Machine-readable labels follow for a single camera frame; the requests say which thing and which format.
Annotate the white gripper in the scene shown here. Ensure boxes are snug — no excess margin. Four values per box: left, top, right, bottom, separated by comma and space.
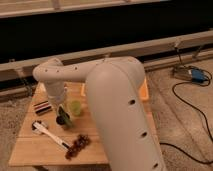
44, 82, 69, 117

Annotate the green pepper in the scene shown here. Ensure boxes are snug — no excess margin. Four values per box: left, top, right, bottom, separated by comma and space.
56, 106, 73, 128

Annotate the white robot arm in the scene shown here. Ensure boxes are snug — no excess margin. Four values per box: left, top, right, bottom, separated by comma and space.
33, 56, 167, 171

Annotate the metal cup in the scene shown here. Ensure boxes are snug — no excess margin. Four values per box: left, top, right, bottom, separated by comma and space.
56, 114, 71, 130

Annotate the green plastic cup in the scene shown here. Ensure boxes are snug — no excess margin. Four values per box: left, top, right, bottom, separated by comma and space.
69, 100, 82, 116

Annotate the bunch of dark grapes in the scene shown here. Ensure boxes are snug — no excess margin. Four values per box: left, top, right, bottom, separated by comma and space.
65, 134, 91, 160

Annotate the orange plastic bin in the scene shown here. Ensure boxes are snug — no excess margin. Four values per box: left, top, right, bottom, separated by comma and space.
81, 81, 149, 101

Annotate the blue power device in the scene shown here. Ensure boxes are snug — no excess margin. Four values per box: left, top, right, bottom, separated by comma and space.
191, 69, 205, 83

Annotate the black cable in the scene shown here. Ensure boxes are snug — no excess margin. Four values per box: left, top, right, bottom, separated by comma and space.
159, 46, 213, 165

